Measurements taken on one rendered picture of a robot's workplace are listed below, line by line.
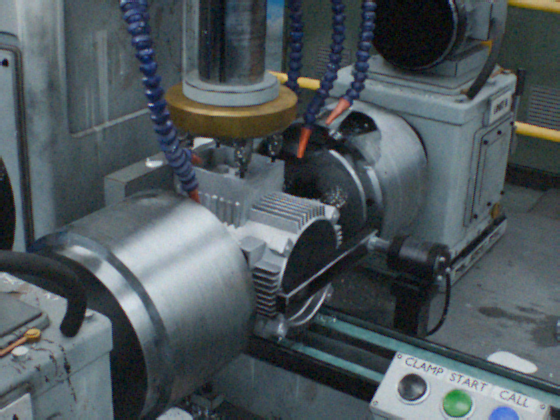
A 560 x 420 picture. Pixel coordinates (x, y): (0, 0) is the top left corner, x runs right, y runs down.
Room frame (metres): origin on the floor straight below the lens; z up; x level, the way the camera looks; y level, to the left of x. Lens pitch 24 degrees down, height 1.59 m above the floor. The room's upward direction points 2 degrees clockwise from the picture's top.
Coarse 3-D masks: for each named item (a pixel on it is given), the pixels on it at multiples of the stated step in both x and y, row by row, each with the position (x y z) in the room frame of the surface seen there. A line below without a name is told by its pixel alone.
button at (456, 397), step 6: (456, 390) 0.74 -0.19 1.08; (444, 396) 0.74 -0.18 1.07; (450, 396) 0.74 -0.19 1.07; (456, 396) 0.74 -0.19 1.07; (462, 396) 0.73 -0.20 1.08; (468, 396) 0.73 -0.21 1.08; (444, 402) 0.73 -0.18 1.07; (450, 402) 0.73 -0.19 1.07; (456, 402) 0.73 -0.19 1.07; (462, 402) 0.73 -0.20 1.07; (468, 402) 0.73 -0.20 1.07; (444, 408) 0.73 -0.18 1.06; (450, 408) 0.73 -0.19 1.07; (456, 408) 0.72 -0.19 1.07; (462, 408) 0.72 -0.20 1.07; (468, 408) 0.72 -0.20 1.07; (450, 414) 0.72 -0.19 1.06; (456, 414) 0.72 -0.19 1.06; (462, 414) 0.72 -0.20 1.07
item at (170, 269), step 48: (144, 192) 1.03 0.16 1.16; (48, 240) 0.91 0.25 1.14; (96, 240) 0.87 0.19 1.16; (144, 240) 0.90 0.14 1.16; (192, 240) 0.93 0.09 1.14; (48, 288) 0.87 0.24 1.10; (96, 288) 0.83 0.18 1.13; (144, 288) 0.84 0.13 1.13; (192, 288) 0.88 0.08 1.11; (240, 288) 0.93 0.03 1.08; (144, 336) 0.81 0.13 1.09; (192, 336) 0.85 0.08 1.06; (240, 336) 0.92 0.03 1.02; (144, 384) 0.80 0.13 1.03; (192, 384) 0.86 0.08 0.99
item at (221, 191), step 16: (208, 160) 1.23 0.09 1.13; (224, 160) 1.24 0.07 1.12; (256, 160) 1.21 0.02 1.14; (176, 176) 1.17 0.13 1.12; (208, 176) 1.14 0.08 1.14; (224, 176) 1.12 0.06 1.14; (256, 176) 1.13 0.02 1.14; (272, 176) 1.17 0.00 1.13; (176, 192) 1.16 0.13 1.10; (208, 192) 1.14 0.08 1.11; (224, 192) 1.12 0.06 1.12; (240, 192) 1.11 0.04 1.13; (256, 192) 1.13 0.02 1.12; (272, 192) 1.17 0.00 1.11; (208, 208) 1.14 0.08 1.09; (224, 208) 1.12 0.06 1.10; (240, 208) 1.11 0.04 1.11; (240, 224) 1.11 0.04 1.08
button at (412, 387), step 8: (408, 376) 0.77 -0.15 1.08; (416, 376) 0.77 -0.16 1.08; (400, 384) 0.76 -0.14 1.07; (408, 384) 0.76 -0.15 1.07; (416, 384) 0.76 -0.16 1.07; (424, 384) 0.76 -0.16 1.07; (400, 392) 0.75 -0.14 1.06; (408, 392) 0.75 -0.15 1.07; (416, 392) 0.75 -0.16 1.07; (424, 392) 0.75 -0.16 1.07; (408, 400) 0.75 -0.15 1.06
